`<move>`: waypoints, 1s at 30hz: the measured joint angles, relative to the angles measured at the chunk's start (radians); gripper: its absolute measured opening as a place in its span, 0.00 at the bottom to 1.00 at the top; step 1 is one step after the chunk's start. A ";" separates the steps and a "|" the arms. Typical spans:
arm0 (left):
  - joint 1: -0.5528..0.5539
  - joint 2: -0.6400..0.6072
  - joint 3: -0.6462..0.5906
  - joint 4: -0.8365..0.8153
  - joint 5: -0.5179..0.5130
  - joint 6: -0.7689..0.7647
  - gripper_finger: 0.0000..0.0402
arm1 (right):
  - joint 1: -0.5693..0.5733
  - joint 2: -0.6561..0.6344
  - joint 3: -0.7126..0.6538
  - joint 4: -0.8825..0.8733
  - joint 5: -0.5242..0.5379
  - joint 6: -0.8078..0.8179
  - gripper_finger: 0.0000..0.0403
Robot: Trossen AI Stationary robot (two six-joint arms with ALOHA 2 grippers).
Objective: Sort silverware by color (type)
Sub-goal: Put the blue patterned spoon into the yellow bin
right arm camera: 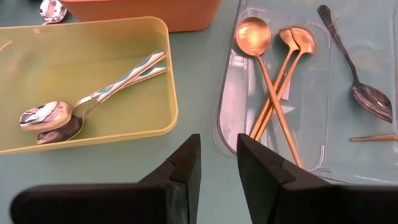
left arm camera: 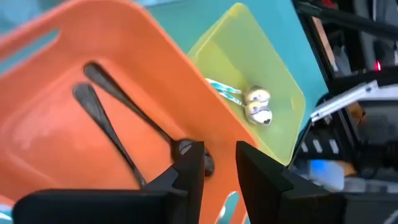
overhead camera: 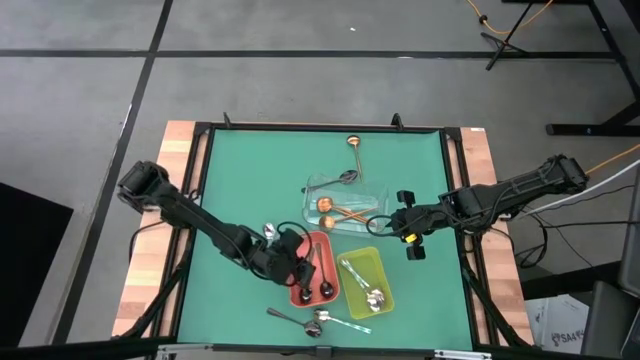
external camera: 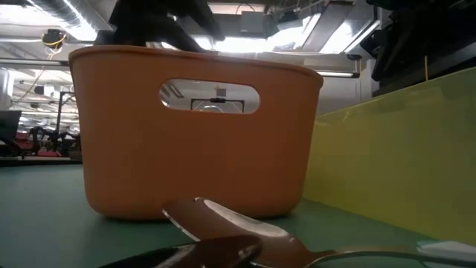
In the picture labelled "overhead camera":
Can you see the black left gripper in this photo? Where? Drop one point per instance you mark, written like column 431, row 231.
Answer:
column 282, row 260

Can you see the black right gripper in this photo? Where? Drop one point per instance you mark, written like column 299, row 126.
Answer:
column 420, row 220

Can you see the gold spoon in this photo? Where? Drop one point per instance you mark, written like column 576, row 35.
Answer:
column 327, row 223
column 353, row 141
column 325, row 204

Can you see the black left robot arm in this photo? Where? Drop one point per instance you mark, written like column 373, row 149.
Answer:
column 200, row 220

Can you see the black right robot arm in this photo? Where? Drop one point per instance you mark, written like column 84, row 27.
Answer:
column 500, row 195

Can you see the orange plastic bin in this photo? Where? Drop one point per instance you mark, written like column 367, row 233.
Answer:
column 332, row 250

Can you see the yellow plastic bin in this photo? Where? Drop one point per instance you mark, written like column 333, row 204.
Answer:
column 350, row 295

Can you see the clear plastic container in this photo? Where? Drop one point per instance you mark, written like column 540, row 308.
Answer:
column 350, row 192

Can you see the green table mat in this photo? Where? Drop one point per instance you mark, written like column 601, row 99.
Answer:
column 240, row 320

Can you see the white cardboard box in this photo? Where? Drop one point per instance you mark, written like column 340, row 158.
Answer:
column 555, row 325

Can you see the black tripod stand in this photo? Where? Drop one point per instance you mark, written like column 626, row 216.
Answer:
column 505, row 44

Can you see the grey chair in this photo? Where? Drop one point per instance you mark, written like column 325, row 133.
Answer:
column 607, row 320

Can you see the black floor mat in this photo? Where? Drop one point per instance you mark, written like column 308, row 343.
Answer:
column 25, row 260

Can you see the small black frame clamp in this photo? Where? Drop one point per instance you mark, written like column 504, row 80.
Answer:
column 227, row 121
column 397, row 121

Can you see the black table frame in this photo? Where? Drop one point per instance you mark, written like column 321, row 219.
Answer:
column 320, row 126

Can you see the black desk frame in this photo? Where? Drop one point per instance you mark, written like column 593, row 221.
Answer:
column 575, row 130

